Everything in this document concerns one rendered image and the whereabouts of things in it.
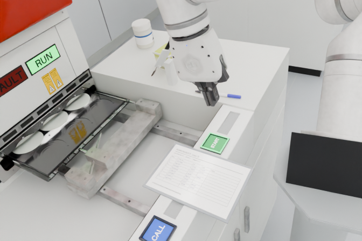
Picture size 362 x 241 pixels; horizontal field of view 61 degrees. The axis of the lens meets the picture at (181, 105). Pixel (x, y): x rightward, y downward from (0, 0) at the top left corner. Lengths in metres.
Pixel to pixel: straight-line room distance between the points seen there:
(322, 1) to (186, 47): 0.44
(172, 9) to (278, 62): 0.57
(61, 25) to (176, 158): 0.59
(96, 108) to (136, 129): 0.18
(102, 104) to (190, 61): 0.56
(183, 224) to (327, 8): 0.64
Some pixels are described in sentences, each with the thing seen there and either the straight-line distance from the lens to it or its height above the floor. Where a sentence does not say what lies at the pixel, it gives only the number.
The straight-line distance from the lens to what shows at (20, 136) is 1.06.
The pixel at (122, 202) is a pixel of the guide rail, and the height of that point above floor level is 0.85.
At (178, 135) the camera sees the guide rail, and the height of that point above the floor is 0.85.
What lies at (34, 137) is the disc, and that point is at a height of 0.90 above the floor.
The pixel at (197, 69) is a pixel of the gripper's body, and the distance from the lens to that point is 0.61.
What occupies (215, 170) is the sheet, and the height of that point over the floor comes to 0.96.
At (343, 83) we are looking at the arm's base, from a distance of 0.81.
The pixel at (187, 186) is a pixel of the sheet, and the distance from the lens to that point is 0.71.
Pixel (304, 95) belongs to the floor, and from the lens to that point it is 2.51.
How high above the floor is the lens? 1.53
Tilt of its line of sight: 39 degrees down
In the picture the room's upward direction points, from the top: 10 degrees counter-clockwise
